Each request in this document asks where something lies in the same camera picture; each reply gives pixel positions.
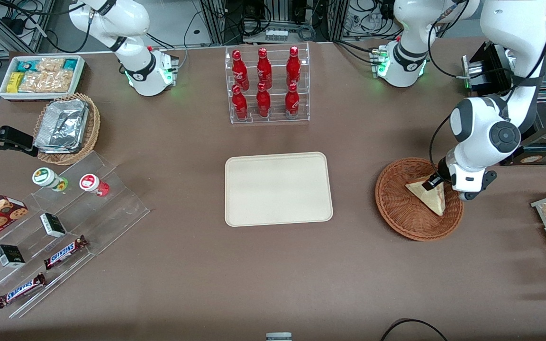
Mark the small rice cracker bag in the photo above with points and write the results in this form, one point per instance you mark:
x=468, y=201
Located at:
x=50, y=64

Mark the red cola bottle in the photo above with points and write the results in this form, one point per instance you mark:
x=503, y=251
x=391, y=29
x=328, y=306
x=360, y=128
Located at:
x=240, y=104
x=240, y=71
x=292, y=102
x=264, y=71
x=293, y=68
x=263, y=102

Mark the clear acrylic bottle rack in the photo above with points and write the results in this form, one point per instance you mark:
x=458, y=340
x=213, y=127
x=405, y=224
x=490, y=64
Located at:
x=277, y=121

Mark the round brown wicker basket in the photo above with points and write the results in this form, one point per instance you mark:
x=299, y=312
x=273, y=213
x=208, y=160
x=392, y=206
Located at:
x=396, y=208

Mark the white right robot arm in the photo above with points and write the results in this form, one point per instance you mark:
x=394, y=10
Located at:
x=131, y=23

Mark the large rice cracker bag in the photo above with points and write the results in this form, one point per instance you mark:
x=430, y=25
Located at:
x=48, y=81

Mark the oval tan wicker basket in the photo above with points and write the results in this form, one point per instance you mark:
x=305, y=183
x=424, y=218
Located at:
x=94, y=128

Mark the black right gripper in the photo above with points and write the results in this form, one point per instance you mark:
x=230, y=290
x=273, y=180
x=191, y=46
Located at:
x=11, y=138

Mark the black food warmer yellow panel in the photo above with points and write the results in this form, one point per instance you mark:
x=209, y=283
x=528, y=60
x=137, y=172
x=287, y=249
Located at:
x=488, y=68

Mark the teal snack pack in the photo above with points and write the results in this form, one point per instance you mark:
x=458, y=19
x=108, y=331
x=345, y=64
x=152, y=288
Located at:
x=70, y=64
x=26, y=65

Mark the Snickers chocolate bar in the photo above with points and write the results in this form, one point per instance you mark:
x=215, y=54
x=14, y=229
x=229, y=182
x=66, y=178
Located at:
x=21, y=290
x=64, y=253

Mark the stack of foil containers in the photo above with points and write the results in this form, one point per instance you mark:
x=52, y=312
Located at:
x=62, y=125

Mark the clear acrylic stepped display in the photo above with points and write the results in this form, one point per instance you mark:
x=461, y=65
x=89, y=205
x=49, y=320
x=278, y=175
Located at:
x=112, y=208

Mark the yellow snack pack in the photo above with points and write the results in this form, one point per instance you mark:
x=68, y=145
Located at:
x=15, y=83

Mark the white jar green label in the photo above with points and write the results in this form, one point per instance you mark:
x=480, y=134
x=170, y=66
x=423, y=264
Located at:
x=45, y=177

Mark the white power strip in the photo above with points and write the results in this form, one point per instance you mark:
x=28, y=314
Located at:
x=276, y=35

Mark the triangular sandwich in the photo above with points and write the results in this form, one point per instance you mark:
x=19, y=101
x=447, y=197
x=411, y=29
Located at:
x=432, y=201

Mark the small black box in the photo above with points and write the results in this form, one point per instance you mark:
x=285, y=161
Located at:
x=10, y=255
x=53, y=225

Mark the small grey device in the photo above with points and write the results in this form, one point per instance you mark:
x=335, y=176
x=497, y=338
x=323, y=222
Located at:
x=278, y=337

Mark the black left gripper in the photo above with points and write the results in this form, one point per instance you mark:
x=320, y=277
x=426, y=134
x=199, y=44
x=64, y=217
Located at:
x=442, y=168

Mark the cream plastic tray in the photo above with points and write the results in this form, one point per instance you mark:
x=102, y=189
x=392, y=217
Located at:
x=277, y=189

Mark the white jar red label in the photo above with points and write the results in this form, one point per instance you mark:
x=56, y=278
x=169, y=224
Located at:
x=90, y=183

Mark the white rectangular snack bin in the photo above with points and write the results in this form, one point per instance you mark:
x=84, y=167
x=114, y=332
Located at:
x=3, y=92

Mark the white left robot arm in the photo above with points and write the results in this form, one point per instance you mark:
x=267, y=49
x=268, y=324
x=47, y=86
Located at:
x=486, y=128

